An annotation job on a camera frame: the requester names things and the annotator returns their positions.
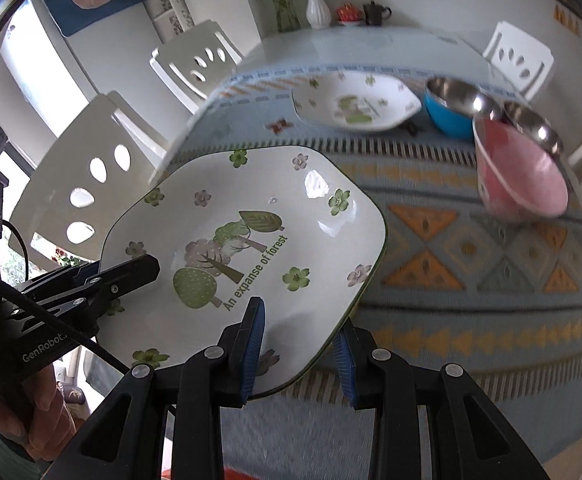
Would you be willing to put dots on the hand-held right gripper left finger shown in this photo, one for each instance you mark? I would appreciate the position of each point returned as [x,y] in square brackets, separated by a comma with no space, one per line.
[253,340]

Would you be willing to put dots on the white ribbed vase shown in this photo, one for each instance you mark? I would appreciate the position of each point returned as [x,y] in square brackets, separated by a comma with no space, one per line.
[318,12]

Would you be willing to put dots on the square floral ceramic plate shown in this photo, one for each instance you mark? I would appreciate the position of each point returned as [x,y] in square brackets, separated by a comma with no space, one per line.
[271,240]
[321,105]

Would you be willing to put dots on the pink bowl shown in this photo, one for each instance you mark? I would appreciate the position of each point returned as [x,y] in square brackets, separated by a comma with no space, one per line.
[521,175]

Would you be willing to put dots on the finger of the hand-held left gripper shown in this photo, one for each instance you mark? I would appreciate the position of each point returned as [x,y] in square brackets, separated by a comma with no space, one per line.
[131,275]
[78,275]

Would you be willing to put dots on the blue steel bowl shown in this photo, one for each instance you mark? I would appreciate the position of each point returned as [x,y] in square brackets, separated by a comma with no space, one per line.
[446,117]

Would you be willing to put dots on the red flowering plant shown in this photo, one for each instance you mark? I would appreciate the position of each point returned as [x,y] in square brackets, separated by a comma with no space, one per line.
[66,257]

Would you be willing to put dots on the person's left hand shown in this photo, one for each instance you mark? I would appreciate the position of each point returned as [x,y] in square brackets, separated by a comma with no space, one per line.
[46,415]

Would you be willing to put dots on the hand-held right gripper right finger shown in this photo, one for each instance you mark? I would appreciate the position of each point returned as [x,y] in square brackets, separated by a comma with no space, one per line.
[343,360]

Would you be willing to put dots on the dark teapot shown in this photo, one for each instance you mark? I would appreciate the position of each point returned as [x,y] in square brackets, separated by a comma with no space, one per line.
[375,12]

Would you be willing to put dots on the blue patterned tablecloth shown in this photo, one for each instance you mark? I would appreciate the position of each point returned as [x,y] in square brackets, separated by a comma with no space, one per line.
[471,280]

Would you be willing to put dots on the red teacup on saucer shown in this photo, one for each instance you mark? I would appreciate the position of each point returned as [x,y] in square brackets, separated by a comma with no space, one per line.
[348,14]

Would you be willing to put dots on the red steel bowl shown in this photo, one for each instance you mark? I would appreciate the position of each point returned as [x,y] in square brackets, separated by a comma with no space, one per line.
[536,127]

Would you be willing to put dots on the white floral storage box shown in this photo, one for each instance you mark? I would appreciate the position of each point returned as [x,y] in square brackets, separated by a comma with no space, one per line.
[173,10]

